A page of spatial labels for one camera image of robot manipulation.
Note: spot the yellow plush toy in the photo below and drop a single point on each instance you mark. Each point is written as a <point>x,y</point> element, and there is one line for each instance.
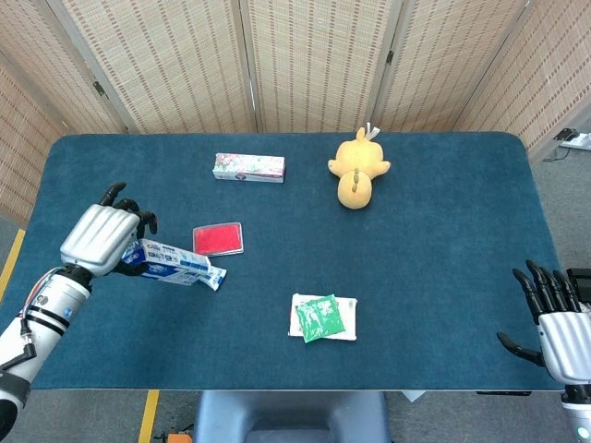
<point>356,173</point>

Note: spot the green tea sachet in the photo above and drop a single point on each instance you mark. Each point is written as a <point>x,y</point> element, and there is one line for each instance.
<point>319,317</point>

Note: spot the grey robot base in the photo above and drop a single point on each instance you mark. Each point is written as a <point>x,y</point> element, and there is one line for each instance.
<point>291,417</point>

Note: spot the floral rectangular box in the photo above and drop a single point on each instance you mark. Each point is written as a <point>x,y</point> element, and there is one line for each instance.
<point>249,168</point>

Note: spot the woven folding screen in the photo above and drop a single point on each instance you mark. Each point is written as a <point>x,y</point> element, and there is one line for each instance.
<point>295,64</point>

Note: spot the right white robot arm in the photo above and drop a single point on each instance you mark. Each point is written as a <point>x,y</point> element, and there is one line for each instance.
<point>577,413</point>

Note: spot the blue table cloth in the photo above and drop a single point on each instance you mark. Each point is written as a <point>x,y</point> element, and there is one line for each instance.
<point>415,258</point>

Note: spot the white flat cardboard box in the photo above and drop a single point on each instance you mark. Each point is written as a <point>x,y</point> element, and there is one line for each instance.
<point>348,318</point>

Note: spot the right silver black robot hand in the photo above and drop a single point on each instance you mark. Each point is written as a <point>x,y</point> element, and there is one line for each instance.
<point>556,323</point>

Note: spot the red ink pad case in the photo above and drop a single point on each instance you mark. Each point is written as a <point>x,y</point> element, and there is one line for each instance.
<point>218,238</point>

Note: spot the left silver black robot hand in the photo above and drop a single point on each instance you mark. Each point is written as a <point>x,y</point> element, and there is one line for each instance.
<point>99,237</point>

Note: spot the white power strip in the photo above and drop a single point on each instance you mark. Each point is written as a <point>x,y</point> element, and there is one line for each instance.
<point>577,139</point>

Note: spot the blue white Crest toothpaste box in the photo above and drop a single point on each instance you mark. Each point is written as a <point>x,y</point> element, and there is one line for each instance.
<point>177,266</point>

